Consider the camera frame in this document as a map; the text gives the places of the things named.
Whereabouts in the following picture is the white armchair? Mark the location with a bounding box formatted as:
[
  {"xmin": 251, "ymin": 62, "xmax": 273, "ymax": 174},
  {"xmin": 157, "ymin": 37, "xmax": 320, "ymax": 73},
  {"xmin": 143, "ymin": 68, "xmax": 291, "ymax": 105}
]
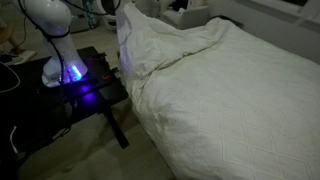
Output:
[{"xmin": 160, "ymin": 0, "xmax": 210, "ymax": 29}]

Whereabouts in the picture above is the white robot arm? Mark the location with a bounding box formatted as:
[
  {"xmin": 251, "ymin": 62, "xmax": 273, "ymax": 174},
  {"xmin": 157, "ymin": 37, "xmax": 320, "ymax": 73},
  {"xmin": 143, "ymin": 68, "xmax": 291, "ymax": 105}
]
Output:
[{"xmin": 14, "ymin": 0, "xmax": 105, "ymax": 88}]

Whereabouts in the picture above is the black table clamp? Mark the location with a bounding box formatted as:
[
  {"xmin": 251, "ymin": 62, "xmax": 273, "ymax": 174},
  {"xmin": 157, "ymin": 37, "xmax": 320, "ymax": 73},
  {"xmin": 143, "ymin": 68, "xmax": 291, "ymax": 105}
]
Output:
[{"xmin": 89, "ymin": 53, "xmax": 118, "ymax": 81}]

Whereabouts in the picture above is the white duvet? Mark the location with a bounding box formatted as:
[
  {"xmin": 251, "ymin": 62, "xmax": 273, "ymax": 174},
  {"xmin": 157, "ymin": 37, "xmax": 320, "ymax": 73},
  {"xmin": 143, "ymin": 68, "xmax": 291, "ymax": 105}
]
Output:
[{"xmin": 116, "ymin": 0, "xmax": 320, "ymax": 180}]

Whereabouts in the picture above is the white cable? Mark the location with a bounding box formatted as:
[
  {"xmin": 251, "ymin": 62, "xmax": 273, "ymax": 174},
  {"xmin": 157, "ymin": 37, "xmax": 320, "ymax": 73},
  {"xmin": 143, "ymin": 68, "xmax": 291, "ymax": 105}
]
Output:
[{"xmin": 0, "ymin": 61, "xmax": 22, "ymax": 95}]

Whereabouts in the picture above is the black robot table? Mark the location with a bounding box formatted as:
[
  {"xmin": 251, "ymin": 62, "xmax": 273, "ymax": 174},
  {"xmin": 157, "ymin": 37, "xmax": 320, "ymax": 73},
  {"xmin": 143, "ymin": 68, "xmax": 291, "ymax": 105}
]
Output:
[{"xmin": 0, "ymin": 47, "xmax": 128, "ymax": 154}]

